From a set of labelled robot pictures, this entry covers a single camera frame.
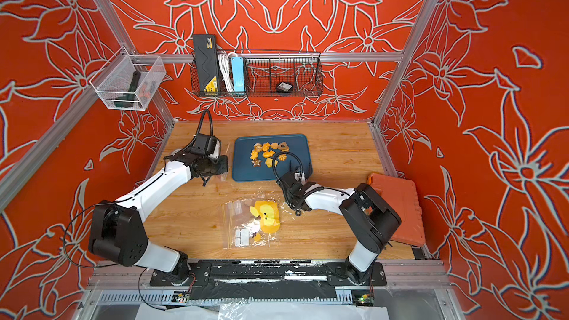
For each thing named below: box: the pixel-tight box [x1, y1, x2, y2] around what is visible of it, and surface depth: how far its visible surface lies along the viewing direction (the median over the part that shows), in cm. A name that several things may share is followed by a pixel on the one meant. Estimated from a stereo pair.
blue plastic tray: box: [232, 133, 313, 182], surface depth 106 cm
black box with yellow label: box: [192, 34, 221, 97], surface depth 90 cm
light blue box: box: [231, 56, 246, 93], surface depth 91 cm
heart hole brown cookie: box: [277, 141, 290, 153], surface depth 108 cm
